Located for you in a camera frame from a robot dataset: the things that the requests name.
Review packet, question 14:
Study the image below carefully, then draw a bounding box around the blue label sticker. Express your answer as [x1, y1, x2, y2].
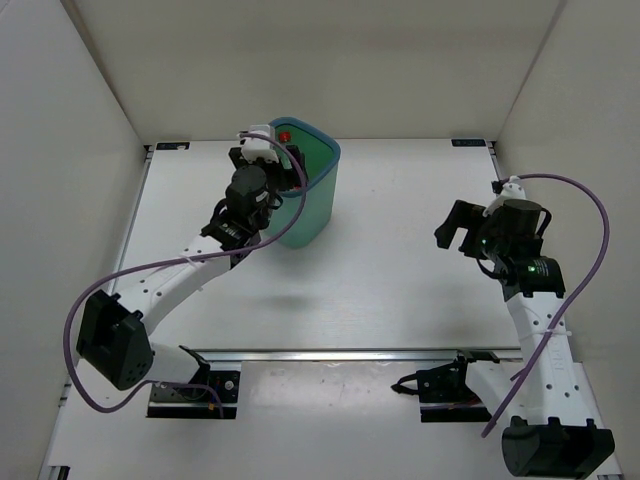
[451, 138, 486, 148]
[155, 142, 190, 151]

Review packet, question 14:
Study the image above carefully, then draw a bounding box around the blue label sticker left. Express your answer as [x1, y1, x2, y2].
[155, 142, 190, 151]

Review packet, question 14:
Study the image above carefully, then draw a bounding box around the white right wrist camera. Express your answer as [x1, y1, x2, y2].
[485, 176, 527, 215]

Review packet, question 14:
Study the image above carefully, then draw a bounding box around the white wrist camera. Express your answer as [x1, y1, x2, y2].
[240, 124, 279, 164]
[485, 176, 527, 215]

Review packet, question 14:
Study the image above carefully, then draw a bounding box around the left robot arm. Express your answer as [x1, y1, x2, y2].
[63, 135, 307, 400]

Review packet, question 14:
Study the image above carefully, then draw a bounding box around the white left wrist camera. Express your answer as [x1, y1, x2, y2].
[240, 124, 279, 164]

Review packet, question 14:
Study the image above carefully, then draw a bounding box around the green plastic bin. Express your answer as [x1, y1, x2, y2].
[269, 117, 341, 249]

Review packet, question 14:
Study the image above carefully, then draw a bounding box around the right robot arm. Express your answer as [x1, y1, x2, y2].
[435, 199, 615, 479]

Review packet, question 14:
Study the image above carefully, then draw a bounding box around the aluminium table edge rail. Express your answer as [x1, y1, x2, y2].
[197, 348, 521, 363]

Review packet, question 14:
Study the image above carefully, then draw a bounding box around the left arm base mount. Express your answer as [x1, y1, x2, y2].
[147, 349, 241, 420]

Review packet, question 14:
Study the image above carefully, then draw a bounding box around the blue label sticker right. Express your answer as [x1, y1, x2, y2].
[451, 138, 486, 148]

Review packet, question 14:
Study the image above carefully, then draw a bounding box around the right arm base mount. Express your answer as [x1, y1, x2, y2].
[391, 350, 500, 424]

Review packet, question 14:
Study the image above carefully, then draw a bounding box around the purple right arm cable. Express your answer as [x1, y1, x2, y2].
[480, 172, 611, 439]

